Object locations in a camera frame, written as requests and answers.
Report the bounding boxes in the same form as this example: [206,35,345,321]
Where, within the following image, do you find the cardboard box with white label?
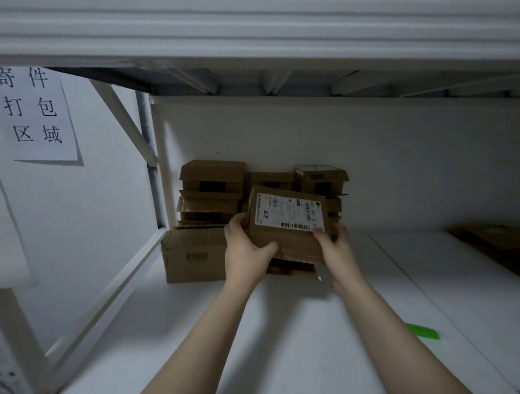
[245,185,330,265]

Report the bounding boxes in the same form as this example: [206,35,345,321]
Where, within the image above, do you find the flat brown cardboard box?
[266,258,318,278]

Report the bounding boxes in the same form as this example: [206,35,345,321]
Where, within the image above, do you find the person's right forearm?
[332,270,474,394]

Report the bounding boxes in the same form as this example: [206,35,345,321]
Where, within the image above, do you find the person's right hand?
[312,222,363,283]

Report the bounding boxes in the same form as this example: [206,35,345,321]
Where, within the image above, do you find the white metal shelf rack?
[0,0,520,394]

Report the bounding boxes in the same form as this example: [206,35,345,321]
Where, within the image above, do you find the large brown cardboard box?
[161,224,229,284]

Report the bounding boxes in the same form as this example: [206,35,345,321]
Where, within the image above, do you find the person's left forearm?
[140,278,263,394]

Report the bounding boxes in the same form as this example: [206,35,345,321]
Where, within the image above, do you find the white paper sign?
[0,67,79,162]

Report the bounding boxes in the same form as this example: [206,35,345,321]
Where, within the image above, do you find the person's left hand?
[224,213,280,285]

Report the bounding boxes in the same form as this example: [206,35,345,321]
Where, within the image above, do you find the green plastic tool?
[405,323,440,341]

